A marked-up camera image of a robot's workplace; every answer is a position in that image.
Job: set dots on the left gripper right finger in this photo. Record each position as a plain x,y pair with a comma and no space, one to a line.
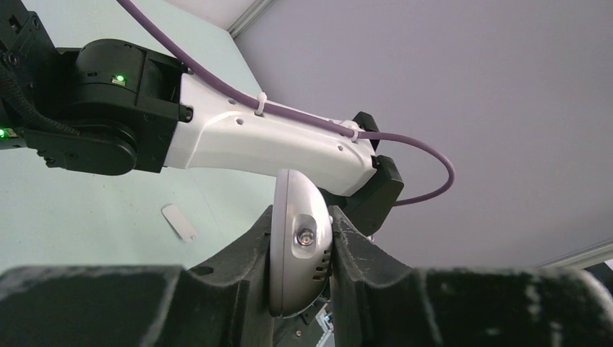
379,301

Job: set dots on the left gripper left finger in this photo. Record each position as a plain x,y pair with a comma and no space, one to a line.
222,301

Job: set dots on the white battery compartment cover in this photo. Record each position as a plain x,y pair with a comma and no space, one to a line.
179,223

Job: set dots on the white remote control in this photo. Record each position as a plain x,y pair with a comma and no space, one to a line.
301,242

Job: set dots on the right aluminium frame profile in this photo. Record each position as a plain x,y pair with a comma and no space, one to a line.
253,12

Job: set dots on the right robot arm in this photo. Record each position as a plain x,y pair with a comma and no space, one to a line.
111,107

